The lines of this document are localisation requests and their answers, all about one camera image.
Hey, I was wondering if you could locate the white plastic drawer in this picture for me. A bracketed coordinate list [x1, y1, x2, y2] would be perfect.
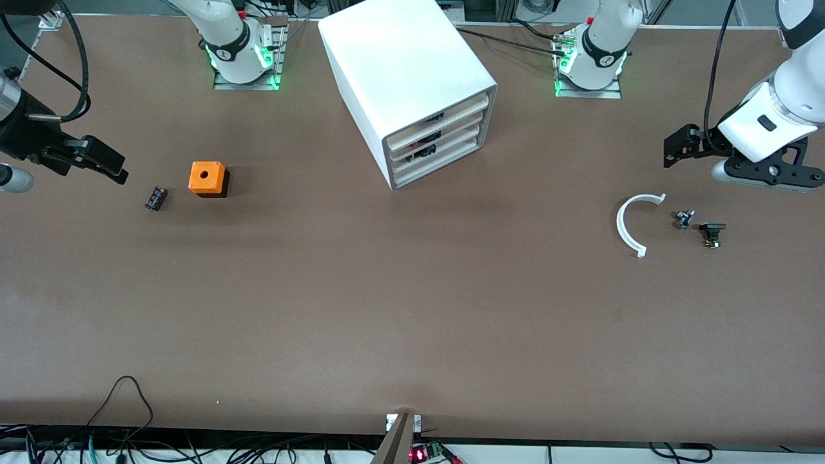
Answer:
[389, 111, 485, 165]
[393, 139, 481, 188]
[391, 126, 483, 176]
[387, 95, 489, 152]

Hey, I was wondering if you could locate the white drawer cabinet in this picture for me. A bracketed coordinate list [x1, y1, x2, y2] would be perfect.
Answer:
[318, 0, 498, 191]

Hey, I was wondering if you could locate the orange box with hole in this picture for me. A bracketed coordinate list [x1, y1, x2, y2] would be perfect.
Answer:
[188, 161, 229, 198]

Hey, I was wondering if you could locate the white curved plastic arc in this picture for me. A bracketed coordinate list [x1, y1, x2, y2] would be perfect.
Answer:
[616, 193, 667, 259]

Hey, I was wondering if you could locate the circuit board with red light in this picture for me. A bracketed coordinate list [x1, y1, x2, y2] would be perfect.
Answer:
[409, 440, 462, 464]

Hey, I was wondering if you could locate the black left camera bracket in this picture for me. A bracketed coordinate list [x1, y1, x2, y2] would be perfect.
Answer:
[725, 137, 825, 191]

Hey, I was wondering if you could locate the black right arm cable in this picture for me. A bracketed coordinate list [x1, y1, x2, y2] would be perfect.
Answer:
[0, 0, 91, 124]

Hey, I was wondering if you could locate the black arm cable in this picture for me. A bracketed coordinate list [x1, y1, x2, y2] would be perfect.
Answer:
[0, 0, 91, 124]
[704, 0, 739, 139]

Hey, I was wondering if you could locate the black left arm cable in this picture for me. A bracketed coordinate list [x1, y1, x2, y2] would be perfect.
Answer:
[704, 0, 739, 139]

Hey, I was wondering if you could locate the small black switch part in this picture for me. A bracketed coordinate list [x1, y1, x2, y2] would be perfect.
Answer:
[699, 222, 728, 249]

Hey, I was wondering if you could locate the aluminium frame profile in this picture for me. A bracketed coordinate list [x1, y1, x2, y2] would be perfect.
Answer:
[13, 12, 65, 88]

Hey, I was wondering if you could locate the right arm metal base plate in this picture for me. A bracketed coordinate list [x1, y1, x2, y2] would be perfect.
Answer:
[213, 16, 287, 91]

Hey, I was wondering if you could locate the black table cable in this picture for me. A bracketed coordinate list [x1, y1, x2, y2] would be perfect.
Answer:
[454, 19, 576, 60]

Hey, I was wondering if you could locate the thin black looped cable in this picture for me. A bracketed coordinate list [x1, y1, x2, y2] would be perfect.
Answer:
[84, 376, 155, 447]

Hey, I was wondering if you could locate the black cable bundle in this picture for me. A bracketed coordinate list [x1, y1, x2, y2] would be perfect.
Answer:
[0, 424, 387, 464]

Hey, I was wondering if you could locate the black coiled cable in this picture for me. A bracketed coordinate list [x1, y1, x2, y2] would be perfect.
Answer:
[648, 441, 716, 463]

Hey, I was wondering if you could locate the brown wedge mount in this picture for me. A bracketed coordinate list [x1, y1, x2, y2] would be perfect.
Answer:
[371, 412, 417, 464]

